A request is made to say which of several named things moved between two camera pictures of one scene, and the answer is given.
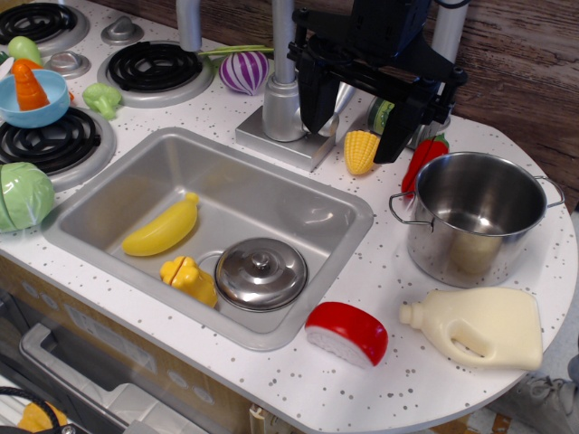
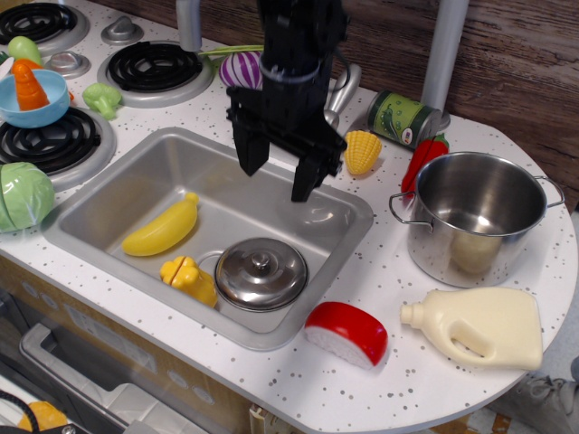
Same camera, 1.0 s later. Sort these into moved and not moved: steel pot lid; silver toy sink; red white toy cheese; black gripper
Moved: black gripper
Not moved: red white toy cheese; steel pot lid; silver toy sink
